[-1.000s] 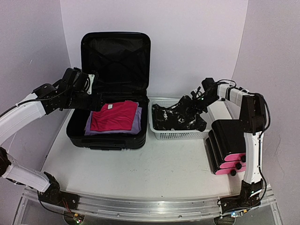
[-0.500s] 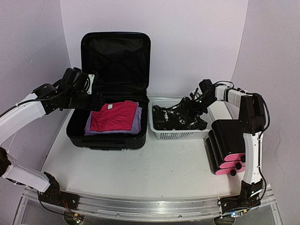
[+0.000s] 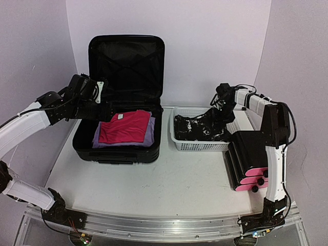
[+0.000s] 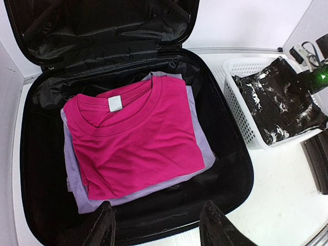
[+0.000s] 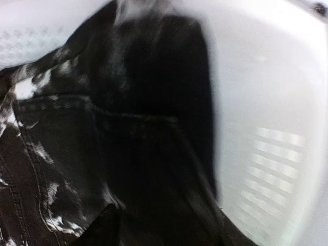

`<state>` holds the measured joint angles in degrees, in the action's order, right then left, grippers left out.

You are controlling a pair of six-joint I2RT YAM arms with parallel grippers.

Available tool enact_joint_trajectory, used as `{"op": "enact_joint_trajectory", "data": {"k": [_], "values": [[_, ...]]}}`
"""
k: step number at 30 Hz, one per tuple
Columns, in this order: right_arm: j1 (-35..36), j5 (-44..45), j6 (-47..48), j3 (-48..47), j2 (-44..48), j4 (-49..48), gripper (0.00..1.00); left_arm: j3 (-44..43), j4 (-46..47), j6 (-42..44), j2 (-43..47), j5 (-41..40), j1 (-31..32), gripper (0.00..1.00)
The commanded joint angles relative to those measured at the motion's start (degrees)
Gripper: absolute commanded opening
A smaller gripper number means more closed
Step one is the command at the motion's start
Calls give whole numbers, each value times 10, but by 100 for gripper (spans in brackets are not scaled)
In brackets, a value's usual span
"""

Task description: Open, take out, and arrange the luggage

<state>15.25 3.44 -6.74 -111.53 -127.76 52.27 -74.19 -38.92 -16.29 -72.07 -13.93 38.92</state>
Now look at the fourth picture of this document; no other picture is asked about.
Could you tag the purple cloth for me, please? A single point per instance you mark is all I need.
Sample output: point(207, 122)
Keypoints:
point(77, 179)

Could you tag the black ribbed hard-shell suitcase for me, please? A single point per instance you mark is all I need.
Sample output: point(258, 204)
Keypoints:
point(122, 113)

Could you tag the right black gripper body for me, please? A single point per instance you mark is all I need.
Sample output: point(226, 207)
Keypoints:
point(316, 80)

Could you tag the black pouch with pink end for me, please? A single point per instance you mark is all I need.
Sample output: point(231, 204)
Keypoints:
point(315, 150)

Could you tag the red cloth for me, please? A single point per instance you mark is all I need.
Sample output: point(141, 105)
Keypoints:
point(135, 138)

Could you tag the black white patterned pouch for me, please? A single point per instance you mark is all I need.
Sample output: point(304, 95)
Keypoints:
point(279, 102)

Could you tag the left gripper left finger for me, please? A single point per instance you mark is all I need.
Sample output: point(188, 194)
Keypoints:
point(103, 228)

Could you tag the white perforated plastic basket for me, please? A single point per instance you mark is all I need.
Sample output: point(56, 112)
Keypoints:
point(245, 66)

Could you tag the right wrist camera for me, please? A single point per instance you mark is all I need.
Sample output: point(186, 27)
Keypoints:
point(305, 57)

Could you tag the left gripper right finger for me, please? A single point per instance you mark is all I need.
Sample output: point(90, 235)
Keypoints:
point(216, 229)

